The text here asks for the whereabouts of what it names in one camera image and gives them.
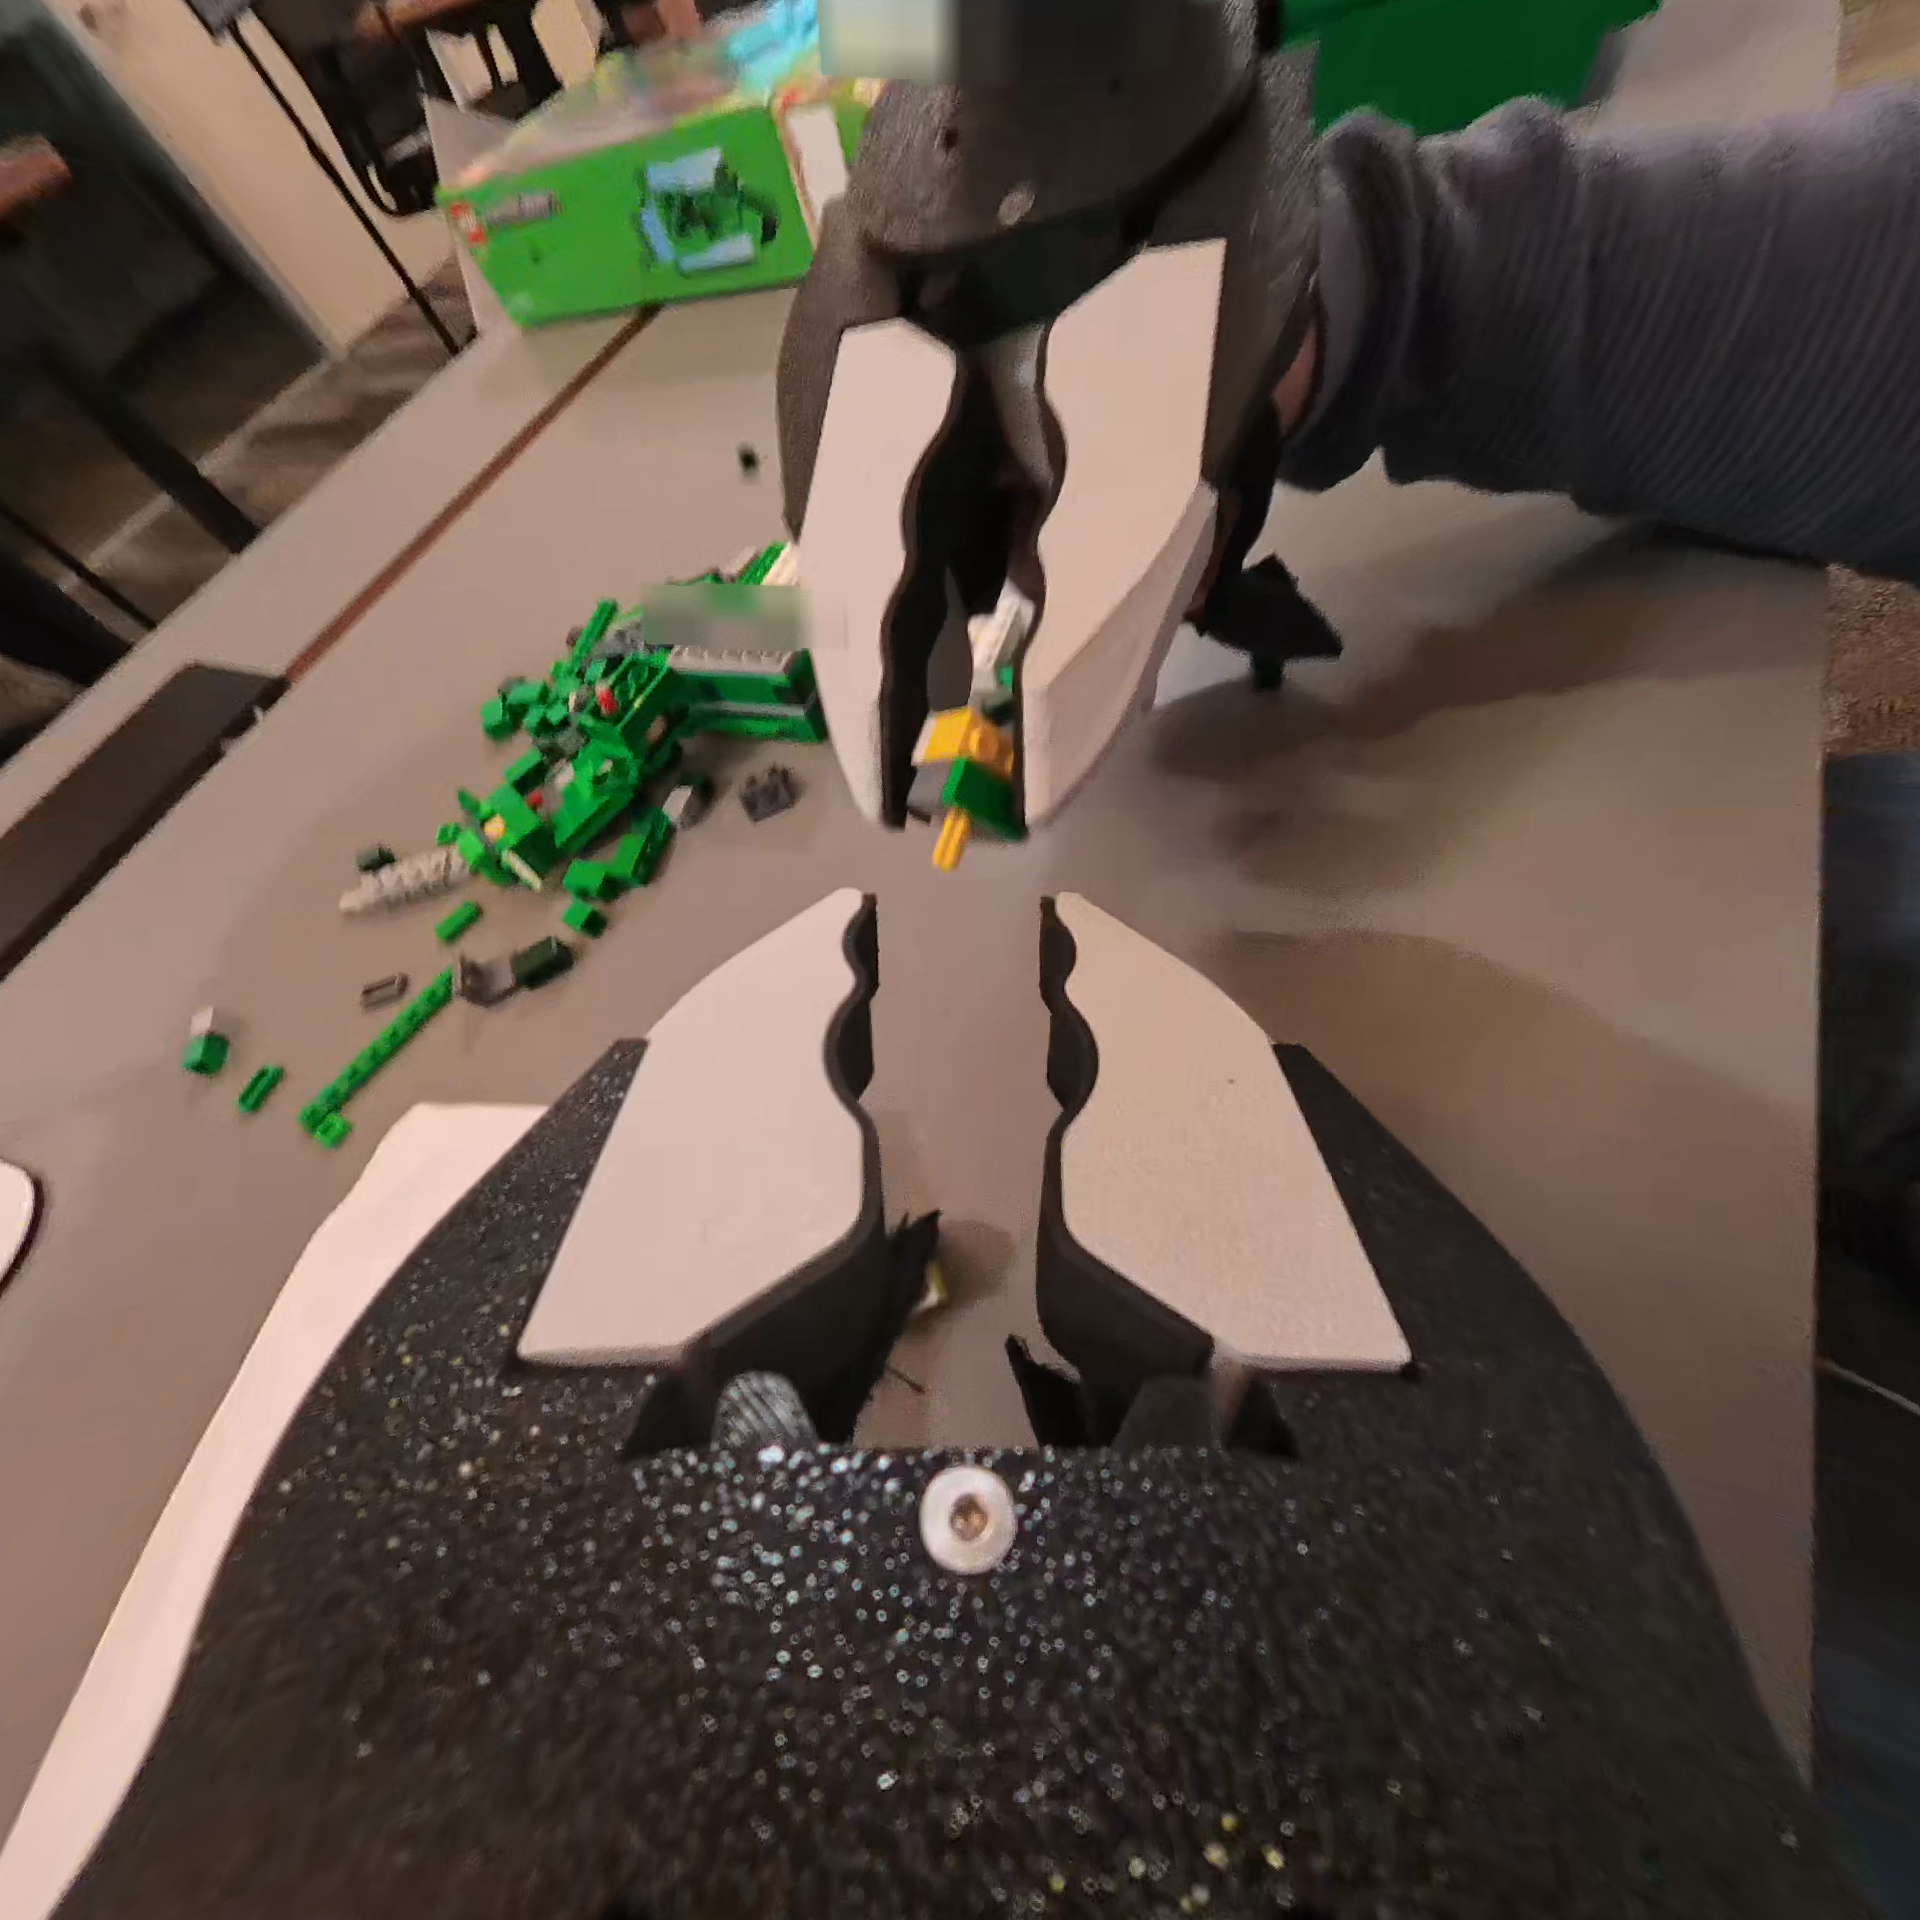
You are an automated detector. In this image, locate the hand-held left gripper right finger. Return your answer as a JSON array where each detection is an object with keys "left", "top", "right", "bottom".
[{"left": 1036, "top": 891, "right": 1421, "bottom": 1378}]

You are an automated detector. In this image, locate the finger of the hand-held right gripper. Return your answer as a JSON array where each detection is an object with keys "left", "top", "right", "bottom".
[
  {"left": 1017, "top": 240, "right": 1231, "bottom": 834},
  {"left": 800, "top": 318, "right": 976, "bottom": 831}
]

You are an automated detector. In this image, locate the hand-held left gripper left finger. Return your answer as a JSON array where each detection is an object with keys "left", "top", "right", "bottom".
[{"left": 517, "top": 886, "right": 890, "bottom": 1374}]

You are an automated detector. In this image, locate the small yellow green brick assembly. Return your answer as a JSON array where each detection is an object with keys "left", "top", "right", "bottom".
[{"left": 908, "top": 576, "right": 1041, "bottom": 875}]

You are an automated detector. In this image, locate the person's right forearm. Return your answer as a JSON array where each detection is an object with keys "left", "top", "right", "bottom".
[{"left": 1275, "top": 83, "right": 1920, "bottom": 578}]

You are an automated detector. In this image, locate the dark green brick piece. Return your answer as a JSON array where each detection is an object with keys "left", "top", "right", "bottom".
[{"left": 457, "top": 938, "right": 576, "bottom": 1008}]

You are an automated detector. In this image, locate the long green brick beam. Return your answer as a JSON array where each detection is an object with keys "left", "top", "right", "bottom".
[{"left": 297, "top": 967, "right": 457, "bottom": 1151}]

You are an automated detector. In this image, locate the large plain green box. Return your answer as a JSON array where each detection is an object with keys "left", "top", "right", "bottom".
[{"left": 1266, "top": 0, "right": 1659, "bottom": 136}]

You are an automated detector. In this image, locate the pile of green bricks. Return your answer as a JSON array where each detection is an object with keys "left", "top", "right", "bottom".
[{"left": 336, "top": 540, "right": 831, "bottom": 944}]

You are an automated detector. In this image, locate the green brick set box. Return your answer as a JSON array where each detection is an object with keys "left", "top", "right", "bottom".
[{"left": 434, "top": 45, "right": 874, "bottom": 330}]

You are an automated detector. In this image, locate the white paper sheet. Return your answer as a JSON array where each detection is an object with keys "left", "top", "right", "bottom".
[{"left": 0, "top": 1101, "right": 549, "bottom": 1920}]

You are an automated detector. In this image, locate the wooden side table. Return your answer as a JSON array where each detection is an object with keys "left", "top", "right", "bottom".
[{"left": 0, "top": 135, "right": 265, "bottom": 634}]

